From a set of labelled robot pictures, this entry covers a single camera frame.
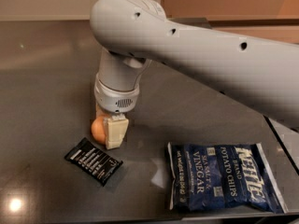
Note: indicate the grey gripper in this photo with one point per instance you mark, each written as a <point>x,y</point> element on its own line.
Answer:
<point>116,102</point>

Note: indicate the orange fruit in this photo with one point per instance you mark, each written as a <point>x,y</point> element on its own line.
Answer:
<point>98,130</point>

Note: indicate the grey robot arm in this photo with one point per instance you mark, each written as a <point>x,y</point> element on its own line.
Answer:
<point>259,73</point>

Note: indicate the black rxbar chocolate wrapper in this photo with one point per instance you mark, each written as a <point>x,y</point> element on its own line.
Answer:
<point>93,161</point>

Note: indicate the blue kettle chips bag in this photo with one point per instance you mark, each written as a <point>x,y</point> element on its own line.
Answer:
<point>222,176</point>

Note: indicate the grey side table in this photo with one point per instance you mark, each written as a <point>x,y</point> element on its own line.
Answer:
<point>289,141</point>

